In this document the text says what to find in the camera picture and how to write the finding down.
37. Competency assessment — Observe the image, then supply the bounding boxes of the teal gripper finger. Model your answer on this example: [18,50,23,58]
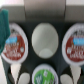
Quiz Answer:
[0,8,11,48]

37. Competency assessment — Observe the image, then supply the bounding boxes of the green-lid kcup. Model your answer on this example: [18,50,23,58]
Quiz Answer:
[31,63,56,84]

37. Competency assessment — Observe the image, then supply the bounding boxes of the black kcup holder drawer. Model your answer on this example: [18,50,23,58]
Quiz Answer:
[0,0,84,84]

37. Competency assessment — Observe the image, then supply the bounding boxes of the red-lid kcup left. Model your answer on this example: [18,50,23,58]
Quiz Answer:
[1,23,28,64]

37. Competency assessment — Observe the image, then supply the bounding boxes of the red-lid kcup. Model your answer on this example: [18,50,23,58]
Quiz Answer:
[62,23,84,66]
[1,23,28,64]

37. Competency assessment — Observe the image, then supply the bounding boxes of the red-lid kcup right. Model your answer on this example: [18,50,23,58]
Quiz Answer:
[62,23,84,66]

